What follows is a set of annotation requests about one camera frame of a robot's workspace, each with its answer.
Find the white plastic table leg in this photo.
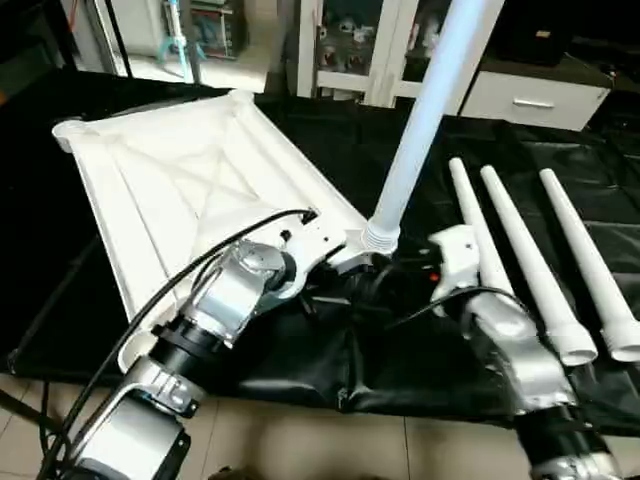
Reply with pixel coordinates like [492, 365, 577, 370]
[539, 167, 640, 364]
[362, 0, 506, 256]
[447, 157, 516, 301]
[480, 164, 599, 367]

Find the white plastic table top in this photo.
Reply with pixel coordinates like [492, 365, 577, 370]
[52, 90, 386, 336]

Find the black work mat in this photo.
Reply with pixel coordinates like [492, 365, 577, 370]
[0, 68, 640, 436]

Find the white glass door cabinet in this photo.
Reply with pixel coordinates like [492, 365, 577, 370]
[296, 0, 473, 109]

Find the white drawer unit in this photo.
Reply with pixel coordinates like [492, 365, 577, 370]
[458, 68, 613, 133]

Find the teal stand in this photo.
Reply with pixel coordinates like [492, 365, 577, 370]
[158, 0, 203, 83]

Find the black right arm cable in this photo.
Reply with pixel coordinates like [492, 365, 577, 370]
[384, 284, 513, 333]

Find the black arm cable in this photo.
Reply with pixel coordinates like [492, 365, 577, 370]
[384, 284, 513, 333]
[38, 207, 321, 480]

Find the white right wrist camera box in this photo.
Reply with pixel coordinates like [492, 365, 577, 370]
[427, 225, 483, 303]

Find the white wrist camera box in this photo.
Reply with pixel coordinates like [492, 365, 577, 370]
[427, 225, 483, 303]
[283, 214, 353, 291]

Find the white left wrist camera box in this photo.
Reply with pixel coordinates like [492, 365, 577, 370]
[283, 214, 353, 291]

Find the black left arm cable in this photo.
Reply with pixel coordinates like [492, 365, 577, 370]
[38, 207, 321, 480]

